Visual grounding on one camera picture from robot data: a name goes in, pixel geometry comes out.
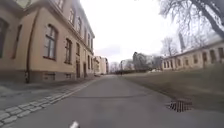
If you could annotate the large beige building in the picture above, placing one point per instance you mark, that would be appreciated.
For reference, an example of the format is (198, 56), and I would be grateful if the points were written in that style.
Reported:
(33, 40)

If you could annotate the dry grass slope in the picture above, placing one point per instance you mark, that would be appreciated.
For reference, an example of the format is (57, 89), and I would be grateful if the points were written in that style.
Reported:
(186, 83)

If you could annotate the grey asphalt road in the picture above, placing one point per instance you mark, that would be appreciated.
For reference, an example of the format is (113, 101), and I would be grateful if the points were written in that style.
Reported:
(113, 106)

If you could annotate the cobblestone strip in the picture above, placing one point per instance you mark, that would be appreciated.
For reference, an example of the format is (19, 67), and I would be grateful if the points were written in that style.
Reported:
(20, 112)

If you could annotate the grey pavement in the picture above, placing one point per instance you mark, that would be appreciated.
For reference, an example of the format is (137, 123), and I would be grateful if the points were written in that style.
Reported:
(26, 94)

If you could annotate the pale building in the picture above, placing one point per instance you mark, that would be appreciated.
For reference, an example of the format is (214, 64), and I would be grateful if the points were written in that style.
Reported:
(100, 65)

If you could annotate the large bare tree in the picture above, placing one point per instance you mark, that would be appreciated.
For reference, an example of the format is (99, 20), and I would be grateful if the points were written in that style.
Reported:
(200, 13)

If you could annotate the long low beige building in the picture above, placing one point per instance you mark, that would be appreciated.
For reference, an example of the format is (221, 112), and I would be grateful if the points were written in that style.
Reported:
(196, 57)

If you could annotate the robot's own part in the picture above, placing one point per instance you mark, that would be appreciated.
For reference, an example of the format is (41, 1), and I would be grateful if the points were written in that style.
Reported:
(74, 125)

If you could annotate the drain grate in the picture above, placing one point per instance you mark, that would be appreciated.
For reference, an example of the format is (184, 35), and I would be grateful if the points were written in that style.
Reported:
(180, 105)

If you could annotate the small bare tree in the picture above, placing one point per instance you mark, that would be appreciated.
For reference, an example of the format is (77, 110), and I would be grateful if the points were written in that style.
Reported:
(168, 46)

